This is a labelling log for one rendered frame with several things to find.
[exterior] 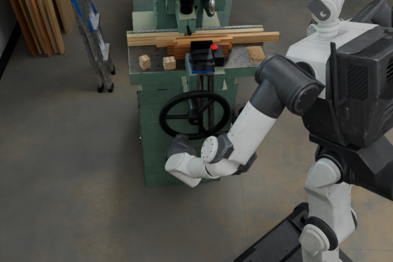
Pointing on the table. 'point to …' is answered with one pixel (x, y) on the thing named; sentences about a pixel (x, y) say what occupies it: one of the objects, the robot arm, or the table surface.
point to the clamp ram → (200, 44)
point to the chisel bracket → (185, 20)
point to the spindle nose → (186, 3)
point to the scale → (196, 28)
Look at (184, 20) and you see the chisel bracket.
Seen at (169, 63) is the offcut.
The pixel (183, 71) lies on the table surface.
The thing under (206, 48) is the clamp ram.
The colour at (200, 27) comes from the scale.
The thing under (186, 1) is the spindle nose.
